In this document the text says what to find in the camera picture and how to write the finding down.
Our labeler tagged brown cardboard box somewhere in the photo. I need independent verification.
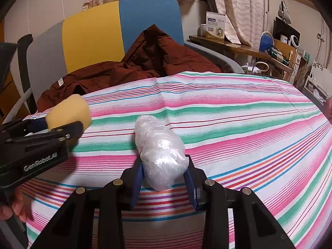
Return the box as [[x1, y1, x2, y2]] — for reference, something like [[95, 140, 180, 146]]
[[273, 39, 297, 59]]

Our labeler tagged wooden desk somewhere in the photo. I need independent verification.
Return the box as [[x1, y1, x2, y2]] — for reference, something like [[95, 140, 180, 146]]
[[188, 35, 295, 82]]

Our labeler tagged yellow sponge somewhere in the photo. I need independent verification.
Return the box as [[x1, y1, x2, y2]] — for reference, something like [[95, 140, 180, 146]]
[[45, 94, 92, 133]]

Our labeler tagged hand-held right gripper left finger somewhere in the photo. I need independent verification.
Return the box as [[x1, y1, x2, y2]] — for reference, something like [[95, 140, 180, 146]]
[[31, 158, 143, 249]]

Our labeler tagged striped tablecloth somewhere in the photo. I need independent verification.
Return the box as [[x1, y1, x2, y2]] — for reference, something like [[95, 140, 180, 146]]
[[2, 71, 332, 249]]

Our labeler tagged blue bag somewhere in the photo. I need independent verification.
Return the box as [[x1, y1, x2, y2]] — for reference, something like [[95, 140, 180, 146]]
[[259, 32, 275, 53]]

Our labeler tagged floral printed box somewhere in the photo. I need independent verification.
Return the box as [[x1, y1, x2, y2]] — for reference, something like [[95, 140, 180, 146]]
[[310, 59, 331, 83]]

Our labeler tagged maroon jacket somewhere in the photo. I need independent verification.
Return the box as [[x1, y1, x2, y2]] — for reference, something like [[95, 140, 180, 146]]
[[37, 24, 222, 113]]

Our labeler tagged clear plastic wrap ball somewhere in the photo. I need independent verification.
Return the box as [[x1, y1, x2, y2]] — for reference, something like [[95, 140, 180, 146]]
[[134, 115, 189, 191]]

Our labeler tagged black monitor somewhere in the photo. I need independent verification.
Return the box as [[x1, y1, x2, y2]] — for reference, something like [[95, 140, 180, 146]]
[[272, 17, 301, 48]]

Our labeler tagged white cable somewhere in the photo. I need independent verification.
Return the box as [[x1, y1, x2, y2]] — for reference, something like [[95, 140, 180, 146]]
[[251, 62, 270, 73]]

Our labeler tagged white clothes iron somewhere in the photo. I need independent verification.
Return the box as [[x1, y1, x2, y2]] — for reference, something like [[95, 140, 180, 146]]
[[277, 1, 292, 23]]

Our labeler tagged person's left hand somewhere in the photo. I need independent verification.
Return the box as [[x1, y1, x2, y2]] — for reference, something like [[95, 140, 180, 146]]
[[0, 187, 26, 222]]

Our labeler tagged grey yellow blue chair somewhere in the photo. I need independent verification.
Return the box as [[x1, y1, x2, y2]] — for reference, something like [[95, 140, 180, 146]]
[[2, 0, 245, 125]]

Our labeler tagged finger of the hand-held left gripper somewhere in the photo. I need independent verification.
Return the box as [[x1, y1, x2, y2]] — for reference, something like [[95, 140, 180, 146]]
[[4, 121, 84, 151], [0, 117, 50, 137]]

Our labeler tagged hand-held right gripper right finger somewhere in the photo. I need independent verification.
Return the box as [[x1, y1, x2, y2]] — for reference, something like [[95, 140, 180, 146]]
[[183, 155, 296, 249]]

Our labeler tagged white printed carton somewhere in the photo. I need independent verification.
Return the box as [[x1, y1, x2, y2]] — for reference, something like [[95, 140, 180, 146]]
[[206, 11, 227, 38]]

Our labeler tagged pale printed curtain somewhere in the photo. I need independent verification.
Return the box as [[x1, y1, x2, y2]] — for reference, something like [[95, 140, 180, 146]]
[[83, 0, 270, 46]]

